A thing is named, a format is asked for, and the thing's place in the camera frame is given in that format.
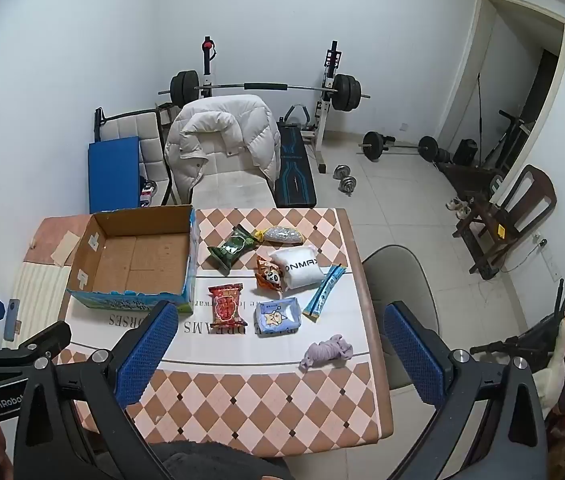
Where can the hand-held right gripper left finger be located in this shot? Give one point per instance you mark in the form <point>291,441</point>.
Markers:
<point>145,355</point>

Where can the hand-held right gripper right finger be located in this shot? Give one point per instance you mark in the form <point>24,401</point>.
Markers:
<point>412,355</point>

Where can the purple socks bundle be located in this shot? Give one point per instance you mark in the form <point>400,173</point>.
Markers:
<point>325,352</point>

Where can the red snack packet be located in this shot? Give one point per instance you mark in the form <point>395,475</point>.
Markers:
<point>226,305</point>

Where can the cardboard box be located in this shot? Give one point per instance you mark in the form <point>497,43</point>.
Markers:
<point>132,260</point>

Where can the long blue packet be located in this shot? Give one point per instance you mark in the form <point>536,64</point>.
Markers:
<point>322,292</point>

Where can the green snack packet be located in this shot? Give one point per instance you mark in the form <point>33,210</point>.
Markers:
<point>230,250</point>

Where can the light blue tissue packet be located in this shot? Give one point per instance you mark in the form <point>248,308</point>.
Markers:
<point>277,317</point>

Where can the white pillow pack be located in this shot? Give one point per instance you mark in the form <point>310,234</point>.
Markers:
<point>297,270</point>

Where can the orange panda snack packet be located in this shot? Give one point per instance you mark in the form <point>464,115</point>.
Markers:
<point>267,277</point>

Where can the yellow grey mesh packet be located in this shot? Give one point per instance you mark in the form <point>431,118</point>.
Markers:
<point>282,235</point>

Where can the person's left forearm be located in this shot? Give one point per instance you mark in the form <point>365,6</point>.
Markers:
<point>0,460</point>

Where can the grey blue phone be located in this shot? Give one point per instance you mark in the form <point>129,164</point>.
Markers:
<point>11,320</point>

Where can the cream striped mat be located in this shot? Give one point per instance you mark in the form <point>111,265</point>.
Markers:
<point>37,290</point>

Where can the grey chair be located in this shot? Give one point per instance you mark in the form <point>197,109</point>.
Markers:
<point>397,275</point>

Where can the beige paper piece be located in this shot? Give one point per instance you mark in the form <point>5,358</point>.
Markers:
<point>66,250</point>

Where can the person's dark fleece clothing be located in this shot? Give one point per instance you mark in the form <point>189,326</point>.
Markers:
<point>212,462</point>

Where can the black router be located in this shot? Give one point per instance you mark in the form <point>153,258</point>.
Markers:
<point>545,330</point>

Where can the white goose plush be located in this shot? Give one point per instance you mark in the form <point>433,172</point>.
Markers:
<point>555,375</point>

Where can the white shoe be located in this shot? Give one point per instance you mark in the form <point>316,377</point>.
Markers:
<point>452,205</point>
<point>464,210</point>

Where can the blue foam mat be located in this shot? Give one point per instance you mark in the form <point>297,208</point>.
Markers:
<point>112,175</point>

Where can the dark wooden chair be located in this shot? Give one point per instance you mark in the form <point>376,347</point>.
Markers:
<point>532,195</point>

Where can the small barbell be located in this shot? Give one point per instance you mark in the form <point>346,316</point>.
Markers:
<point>402,147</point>

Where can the black speaker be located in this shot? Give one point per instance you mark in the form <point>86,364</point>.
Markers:
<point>465,151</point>

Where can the black weight bench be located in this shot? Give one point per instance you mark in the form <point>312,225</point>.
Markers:
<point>295,170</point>

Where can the white puffer jacket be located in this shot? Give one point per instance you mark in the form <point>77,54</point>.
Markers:
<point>222,130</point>

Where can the black exercise machine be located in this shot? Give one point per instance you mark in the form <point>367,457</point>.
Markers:
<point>510,135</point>

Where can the white barbell rack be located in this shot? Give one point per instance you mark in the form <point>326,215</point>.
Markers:
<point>325,110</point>

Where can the barbell with black plates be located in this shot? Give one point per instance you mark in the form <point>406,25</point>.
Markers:
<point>262,86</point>

